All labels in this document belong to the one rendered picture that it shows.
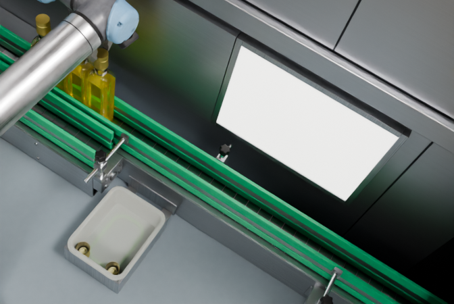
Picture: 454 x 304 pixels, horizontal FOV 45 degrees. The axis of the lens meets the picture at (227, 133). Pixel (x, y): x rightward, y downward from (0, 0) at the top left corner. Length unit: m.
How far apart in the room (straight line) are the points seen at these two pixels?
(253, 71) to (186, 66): 0.20
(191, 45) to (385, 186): 0.59
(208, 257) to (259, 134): 0.38
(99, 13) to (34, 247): 0.76
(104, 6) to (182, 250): 0.79
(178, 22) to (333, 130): 0.44
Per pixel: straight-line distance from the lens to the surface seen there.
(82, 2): 1.05
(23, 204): 1.63
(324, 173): 1.43
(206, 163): 1.50
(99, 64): 1.39
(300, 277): 1.52
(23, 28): 1.82
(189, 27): 1.31
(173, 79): 1.47
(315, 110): 1.28
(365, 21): 1.12
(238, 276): 1.58
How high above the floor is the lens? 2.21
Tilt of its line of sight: 55 degrees down
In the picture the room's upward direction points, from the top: 20 degrees clockwise
